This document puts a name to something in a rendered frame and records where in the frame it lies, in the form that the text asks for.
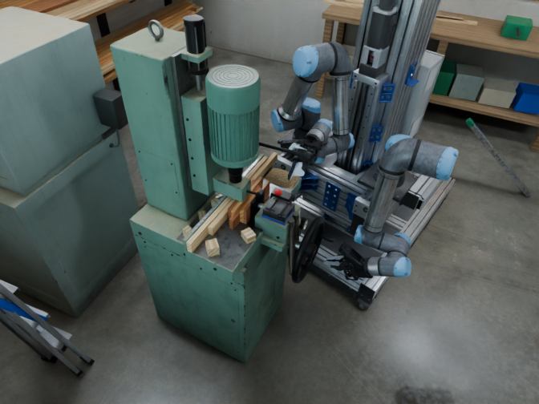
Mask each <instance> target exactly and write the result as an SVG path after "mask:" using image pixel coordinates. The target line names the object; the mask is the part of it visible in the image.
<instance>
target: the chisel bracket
mask: <svg viewBox="0 0 539 404"><path fill-rule="evenodd" d="M246 190H249V191H251V180H250V179H247V178H245V177H243V176H242V181H241V182H240V183H238V184H234V183H231V182H230V181H229V173H228V171H226V170H224V169H221V170H220V171H219V172H218V173H217V174H216V175H215V176H214V177H213V191H215V192H218V193H220V194H222V195H225V196H228V197H230V198H233V199H235V200H239V201H241V202H243V201H244V199H245V198H246V197H247V196H248V195H249V193H248V192H246Z"/></svg>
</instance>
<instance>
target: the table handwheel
mask: <svg viewBox="0 0 539 404"><path fill-rule="evenodd" d="M324 229H325V219H324V218H323V217H322V216H318V217H316V218H315V219H314V220H313V222H312V223H311V224H310V226H309V228H308V229H307V231H306V234H305V236H304V237H303V239H302V242H301V241H299V240H295V239H294V248H295V249H297V250H298V252H297V255H296V257H295V260H294V265H293V269H292V281H293V282H294V283H296V284H297V283H300V282H301V281H302V280H303V279H304V277H305V276H306V274H307V273H308V271H309V270H310V267H311V265H312V264H313V262H314V258H315V257H316V254H317V252H318V249H319V246H320V244H321V241H322V238H321V235H322V234H323V233H324ZM307 257H308V258H307ZM306 258H307V261H306V263H305V265H304V266H303V268H302V270H301V272H299V271H300V267H301V265H302V263H303V261H304V260H305V259H306Z"/></svg>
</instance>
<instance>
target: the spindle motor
mask: <svg viewBox="0 0 539 404"><path fill-rule="evenodd" d="M205 87H206V98H207V108H208V117H209V137H210V147H211V156H212V158H213V160H214V161H215V162H216V163H217V164H219V165H221V166H223V167H227V168H243V167H246V166H249V165H250V164H252V163H254V162H255V161H256V160H257V158H258V155H259V123H260V90H261V79H260V76H259V75H258V73H257V72H256V71H255V70H254V69H252V68H250V67H247V66H242V65H237V64H229V65H222V66H219V67H214V68H213V69H212V70H210V71H209V72H208V74H207V75H206V77H205Z"/></svg>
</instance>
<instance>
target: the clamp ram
mask: <svg viewBox="0 0 539 404"><path fill-rule="evenodd" d="M260 193H261V195H260V196H259V197H257V196H255V198H254V199H253V200H252V201H251V203H250V219H252V220H254V218H255V216H256V215H257V213H258V212H259V210H260V209H261V208H262V207H265V206H266V204H264V198H265V190H261V191H260Z"/></svg>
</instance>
